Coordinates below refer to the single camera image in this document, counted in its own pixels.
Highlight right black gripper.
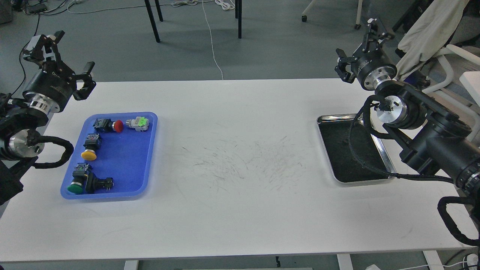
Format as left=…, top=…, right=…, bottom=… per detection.
left=335, top=18, right=398, bottom=91

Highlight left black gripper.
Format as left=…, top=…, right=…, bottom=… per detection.
left=22, top=31, right=96, bottom=113

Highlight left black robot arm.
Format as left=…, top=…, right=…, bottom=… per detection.
left=0, top=30, right=96, bottom=204

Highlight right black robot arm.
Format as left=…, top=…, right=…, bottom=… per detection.
left=335, top=18, right=480, bottom=246

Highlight steel tray with black mat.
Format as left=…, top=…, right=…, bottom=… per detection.
left=317, top=114, right=396, bottom=186

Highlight white chair with beige cloth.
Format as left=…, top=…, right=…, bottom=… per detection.
left=390, top=0, right=480, bottom=143

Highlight blue plastic tray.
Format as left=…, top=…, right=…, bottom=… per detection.
left=60, top=112, right=158, bottom=200

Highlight black table legs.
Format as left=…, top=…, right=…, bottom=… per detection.
left=144, top=0, right=243, bottom=43

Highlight black floor cable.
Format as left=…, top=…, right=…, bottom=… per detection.
left=7, top=0, right=72, bottom=98

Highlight red push button switch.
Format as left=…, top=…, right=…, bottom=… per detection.
left=92, top=118, right=124, bottom=133

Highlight yellow push button switch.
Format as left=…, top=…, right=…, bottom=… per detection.
left=81, top=133, right=102, bottom=161

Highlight green grey switch module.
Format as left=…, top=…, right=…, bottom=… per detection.
left=126, top=116, right=150, bottom=132

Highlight green push button switch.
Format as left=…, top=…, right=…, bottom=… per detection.
left=67, top=163, right=92, bottom=195

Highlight black switch module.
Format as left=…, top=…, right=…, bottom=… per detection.
left=85, top=173, right=114, bottom=194

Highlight white cable on floor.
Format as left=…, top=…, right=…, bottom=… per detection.
left=67, top=0, right=236, bottom=80

